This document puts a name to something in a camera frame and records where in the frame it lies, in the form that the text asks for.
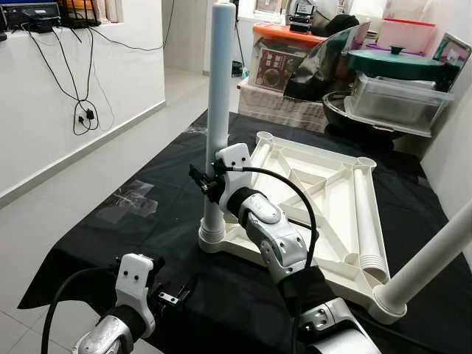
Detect thin grey wall cable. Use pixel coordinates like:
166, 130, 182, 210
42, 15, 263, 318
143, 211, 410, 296
92, 0, 174, 52

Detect clear storage box orange lid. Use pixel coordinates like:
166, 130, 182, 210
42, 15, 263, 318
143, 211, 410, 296
249, 22, 329, 93

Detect beige cloth covered bench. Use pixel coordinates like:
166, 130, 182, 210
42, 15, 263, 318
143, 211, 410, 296
237, 80, 329, 132

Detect green pot lid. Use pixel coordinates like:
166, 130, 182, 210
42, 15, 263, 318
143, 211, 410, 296
345, 46, 447, 80

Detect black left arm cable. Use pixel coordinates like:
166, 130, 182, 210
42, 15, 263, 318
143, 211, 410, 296
41, 265, 122, 354

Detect white plastic table leg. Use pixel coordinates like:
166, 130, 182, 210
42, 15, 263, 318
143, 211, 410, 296
353, 166, 388, 277
372, 199, 472, 325
198, 2, 237, 251
251, 139, 274, 170

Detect black set-top box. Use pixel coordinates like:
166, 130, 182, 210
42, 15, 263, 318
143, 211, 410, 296
0, 2, 61, 30

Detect red printed carton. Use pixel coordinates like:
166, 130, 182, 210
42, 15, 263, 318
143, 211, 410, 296
254, 48, 303, 91

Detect black kitchen appliance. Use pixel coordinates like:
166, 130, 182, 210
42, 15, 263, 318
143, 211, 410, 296
288, 0, 318, 32

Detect clear plastic container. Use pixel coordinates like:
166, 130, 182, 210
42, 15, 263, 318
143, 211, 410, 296
343, 72, 454, 137

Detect black cloth bundle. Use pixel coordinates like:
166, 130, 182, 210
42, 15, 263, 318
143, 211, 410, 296
319, 13, 361, 36

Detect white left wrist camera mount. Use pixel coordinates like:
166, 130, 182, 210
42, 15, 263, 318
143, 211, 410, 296
114, 253, 157, 336

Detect pink plastic tub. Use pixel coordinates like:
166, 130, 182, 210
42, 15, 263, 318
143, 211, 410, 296
376, 18, 437, 54

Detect black round wok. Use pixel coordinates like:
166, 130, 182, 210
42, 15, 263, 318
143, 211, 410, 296
322, 90, 414, 141

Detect black tablecloth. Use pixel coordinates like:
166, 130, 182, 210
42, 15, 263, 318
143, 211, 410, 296
18, 111, 472, 354

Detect black wall cable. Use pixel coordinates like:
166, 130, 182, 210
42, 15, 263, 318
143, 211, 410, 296
26, 26, 100, 137

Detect white plastic table top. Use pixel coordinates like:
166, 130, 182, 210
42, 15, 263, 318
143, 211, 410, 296
198, 131, 408, 325

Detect black antenna router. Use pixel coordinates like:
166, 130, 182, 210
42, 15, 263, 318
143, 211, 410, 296
58, 0, 104, 29

